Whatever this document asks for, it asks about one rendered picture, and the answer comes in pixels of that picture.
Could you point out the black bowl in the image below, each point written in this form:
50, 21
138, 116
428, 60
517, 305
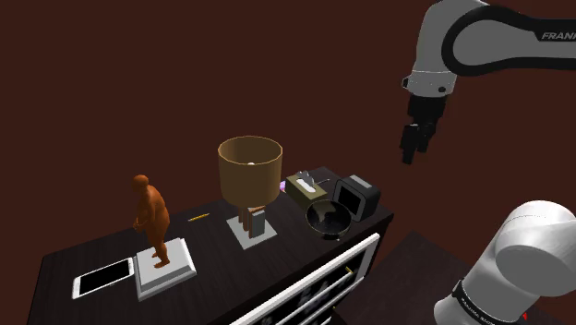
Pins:
328, 220

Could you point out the yellow pencil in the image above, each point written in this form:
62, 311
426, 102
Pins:
198, 217

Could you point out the brown shade table lamp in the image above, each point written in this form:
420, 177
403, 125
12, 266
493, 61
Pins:
249, 175

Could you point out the white tablet with black screen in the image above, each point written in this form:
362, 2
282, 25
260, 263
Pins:
104, 277

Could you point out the black box-shaped appliance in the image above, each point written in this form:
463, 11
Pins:
360, 198

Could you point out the olive tissue box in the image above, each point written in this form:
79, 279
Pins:
306, 191

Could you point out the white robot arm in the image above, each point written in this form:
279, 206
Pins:
517, 256

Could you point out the small purple object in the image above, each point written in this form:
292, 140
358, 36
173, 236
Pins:
283, 186

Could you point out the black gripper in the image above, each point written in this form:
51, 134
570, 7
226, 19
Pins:
426, 109

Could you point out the dark chest of drawers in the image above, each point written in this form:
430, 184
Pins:
216, 274

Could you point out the orange figure on white base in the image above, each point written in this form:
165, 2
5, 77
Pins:
153, 216

